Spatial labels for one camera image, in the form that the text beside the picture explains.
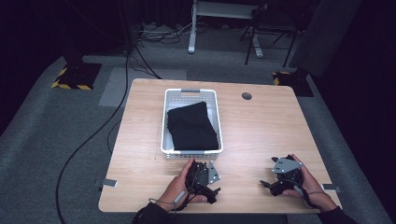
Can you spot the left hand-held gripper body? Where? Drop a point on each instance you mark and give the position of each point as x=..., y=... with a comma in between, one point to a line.
x=200, y=177

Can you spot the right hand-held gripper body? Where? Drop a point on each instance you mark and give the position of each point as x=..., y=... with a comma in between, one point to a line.
x=288, y=174

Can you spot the black pants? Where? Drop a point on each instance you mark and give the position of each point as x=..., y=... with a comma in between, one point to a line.
x=191, y=127

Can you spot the white plastic basket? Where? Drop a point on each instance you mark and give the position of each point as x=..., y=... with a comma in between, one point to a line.
x=214, y=105

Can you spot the person's left hand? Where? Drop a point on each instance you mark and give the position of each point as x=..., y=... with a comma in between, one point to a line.
x=176, y=189

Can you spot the person's right hand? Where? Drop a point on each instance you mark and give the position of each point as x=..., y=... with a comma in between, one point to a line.
x=314, y=189

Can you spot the grey tag on table edge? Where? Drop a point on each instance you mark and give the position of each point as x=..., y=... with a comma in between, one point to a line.
x=331, y=187

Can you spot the grey table grommet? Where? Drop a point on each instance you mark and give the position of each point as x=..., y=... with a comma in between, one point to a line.
x=246, y=95

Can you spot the black striped stand base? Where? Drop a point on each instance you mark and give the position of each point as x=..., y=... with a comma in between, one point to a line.
x=76, y=76
x=295, y=83

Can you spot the grey upright panel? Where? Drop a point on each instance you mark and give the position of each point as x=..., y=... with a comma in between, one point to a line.
x=323, y=34

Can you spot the black metal chair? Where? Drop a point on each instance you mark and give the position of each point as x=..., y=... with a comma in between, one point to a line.
x=271, y=25

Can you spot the white desk frame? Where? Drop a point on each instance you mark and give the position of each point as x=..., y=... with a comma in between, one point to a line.
x=192, y=37

